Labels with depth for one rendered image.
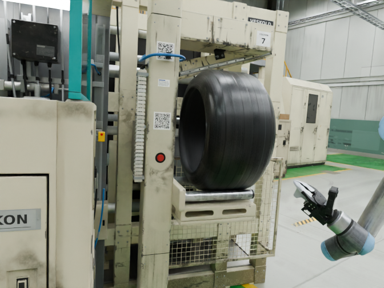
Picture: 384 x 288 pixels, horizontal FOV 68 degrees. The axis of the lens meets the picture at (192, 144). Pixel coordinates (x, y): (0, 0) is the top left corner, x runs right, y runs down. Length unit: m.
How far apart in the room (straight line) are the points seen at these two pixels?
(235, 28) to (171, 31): 0.51
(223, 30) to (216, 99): 0.59
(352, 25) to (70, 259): 13.67
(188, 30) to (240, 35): 0.30
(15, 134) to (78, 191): 0.13
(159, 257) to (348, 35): 13.09
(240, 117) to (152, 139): 0.38
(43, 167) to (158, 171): 0.79
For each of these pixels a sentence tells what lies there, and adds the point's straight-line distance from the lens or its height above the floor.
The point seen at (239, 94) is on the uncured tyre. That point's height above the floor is 1.35.
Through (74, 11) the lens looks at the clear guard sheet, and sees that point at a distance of 0.52.
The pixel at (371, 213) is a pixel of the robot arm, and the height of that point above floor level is 0.89.
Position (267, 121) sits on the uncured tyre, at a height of 1.24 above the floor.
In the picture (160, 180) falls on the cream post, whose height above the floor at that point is 0.96.
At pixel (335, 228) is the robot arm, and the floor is 0.84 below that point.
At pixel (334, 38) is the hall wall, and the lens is 14.09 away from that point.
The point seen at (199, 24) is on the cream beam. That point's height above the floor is 1.72.
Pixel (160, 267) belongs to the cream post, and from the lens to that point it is 1.42.
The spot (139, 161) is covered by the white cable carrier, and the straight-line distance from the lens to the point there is 1.25.
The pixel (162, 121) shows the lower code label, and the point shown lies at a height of 1.22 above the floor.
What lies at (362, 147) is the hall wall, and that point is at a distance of 12.93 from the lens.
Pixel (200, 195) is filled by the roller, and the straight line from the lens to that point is 1.26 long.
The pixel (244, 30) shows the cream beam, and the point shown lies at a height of 1.73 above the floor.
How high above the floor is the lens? 1.26
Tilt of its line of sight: 6 degrees down
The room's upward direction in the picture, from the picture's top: 3 degrees clockwise
